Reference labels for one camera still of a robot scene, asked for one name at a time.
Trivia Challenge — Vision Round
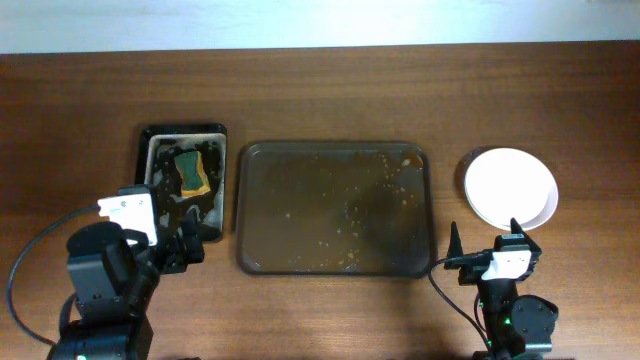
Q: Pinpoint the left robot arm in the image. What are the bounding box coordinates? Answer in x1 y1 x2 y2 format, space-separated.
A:
50 185 204 360

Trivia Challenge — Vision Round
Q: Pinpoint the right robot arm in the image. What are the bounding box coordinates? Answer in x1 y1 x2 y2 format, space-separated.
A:
444 219 559 360

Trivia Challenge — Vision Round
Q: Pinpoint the pinkish white plate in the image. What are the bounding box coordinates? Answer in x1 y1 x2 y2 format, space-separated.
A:
462 147 559 231

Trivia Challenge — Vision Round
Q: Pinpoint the brown serving tray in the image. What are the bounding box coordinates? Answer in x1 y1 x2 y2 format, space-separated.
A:
235 141 437 278

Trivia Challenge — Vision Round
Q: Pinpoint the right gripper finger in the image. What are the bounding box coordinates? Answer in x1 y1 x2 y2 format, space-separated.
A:
508 218 528 239
447 221 463 259

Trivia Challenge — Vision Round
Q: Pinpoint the green orange sponge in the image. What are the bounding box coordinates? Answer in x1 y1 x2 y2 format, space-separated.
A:
174 150 211 198

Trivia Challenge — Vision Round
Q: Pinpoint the black soapy water tray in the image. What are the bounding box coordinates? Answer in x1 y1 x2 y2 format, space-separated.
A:
134 123 227 242

